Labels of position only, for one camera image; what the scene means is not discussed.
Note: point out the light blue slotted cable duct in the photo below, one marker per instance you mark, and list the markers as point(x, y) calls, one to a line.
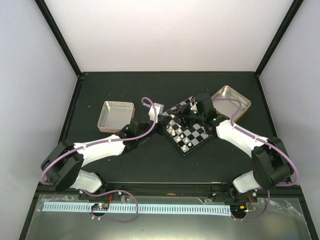
point(131, 208)

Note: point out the black mounting rail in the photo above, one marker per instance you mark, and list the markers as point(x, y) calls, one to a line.
point(218, 192)

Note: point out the right circuit board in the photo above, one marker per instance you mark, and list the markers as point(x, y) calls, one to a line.
point(237, 209)

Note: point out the circuit board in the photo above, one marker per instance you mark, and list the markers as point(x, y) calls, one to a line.
point(237, 209)
point(100, 207)

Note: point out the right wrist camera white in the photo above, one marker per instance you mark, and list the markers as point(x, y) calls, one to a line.
point(193, 104)

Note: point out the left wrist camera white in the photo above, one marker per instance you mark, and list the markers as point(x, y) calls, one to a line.
point(155, 110)

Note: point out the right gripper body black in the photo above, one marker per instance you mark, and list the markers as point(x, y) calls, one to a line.
point(190, 117)

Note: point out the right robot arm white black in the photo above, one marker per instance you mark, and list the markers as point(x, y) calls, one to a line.
point(271, 164)

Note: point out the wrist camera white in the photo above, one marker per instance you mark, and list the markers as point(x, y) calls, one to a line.
point(155, 110)
point(193, 104)

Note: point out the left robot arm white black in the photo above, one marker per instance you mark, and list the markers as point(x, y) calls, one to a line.
point(62, 169)

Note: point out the gold tin box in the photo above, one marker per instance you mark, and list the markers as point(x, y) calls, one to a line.
point(231, 103)

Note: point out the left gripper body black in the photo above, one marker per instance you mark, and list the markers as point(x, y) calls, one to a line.
point(160, 130)

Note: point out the left circuit board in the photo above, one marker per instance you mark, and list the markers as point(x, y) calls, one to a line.
point(100, 207)

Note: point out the checkered chess board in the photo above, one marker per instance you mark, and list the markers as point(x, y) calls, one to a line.
point(195, 133)

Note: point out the silver tin tray pink rim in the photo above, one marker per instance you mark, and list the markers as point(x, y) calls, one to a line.
point(115, 115)

